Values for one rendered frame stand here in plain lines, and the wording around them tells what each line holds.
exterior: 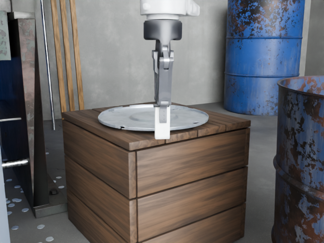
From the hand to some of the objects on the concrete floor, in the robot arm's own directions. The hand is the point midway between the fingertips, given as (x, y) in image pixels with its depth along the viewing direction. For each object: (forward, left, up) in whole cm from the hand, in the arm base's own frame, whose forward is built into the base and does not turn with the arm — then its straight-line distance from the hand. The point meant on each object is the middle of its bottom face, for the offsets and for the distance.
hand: (162, 121), depth 73 cm
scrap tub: (-33, -28, -39) cm, 58 cm away
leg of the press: (+96, +2, -40) cm, 104 cm away
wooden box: (+24, -14, -39) cm, 48 cm away
